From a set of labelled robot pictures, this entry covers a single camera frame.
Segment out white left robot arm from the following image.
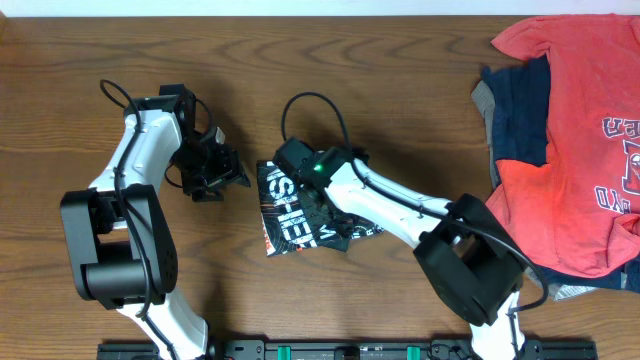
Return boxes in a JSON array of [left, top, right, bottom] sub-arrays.
[[60, 92, 251, 359]]

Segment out red printed t-shirt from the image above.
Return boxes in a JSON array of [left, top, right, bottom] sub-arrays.
[[486, 14, 639, 278]]

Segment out navy blue garment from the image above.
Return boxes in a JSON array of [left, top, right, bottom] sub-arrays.
[[481, 56, 639, 293]]

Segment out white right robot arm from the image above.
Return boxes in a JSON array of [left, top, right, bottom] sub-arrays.
[[293, 148, 528, 359]]

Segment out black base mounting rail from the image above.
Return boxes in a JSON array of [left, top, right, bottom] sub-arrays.
[[97, 334, 599, 360]]

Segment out grey garment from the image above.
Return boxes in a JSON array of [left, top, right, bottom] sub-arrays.
[[471, 81, 597, 301]]

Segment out black orange-lined jersey shirt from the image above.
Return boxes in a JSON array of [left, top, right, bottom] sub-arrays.
[[256, 160, 384, 256]]

